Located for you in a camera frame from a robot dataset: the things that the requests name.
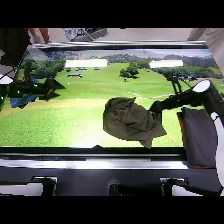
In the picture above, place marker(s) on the olive green garment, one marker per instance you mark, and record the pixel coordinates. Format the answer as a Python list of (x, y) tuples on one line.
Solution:
[(130, 121)]

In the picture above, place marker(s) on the person's forearm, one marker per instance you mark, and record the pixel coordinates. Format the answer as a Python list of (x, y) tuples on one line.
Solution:
[(44, 35)]

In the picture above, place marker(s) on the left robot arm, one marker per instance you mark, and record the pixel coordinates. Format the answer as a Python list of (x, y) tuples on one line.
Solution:
[(40, 89)]

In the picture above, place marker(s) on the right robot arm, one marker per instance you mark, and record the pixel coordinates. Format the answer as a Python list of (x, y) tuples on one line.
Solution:
[(206, 95)]

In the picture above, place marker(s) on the heap of clothes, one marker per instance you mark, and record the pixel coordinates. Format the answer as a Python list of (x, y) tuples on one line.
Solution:
[(81, 34)]

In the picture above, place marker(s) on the grey garment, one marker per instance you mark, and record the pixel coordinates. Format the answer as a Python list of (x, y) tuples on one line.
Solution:
[(199, 136)]

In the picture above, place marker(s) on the black garment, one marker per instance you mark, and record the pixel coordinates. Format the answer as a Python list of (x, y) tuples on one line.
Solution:
[(13, 45)]

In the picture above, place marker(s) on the person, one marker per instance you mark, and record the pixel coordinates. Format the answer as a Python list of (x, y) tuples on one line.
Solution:
[(213, 38)]

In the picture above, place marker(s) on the silver frame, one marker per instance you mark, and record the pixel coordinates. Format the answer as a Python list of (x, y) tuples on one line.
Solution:
[(100, 164)]

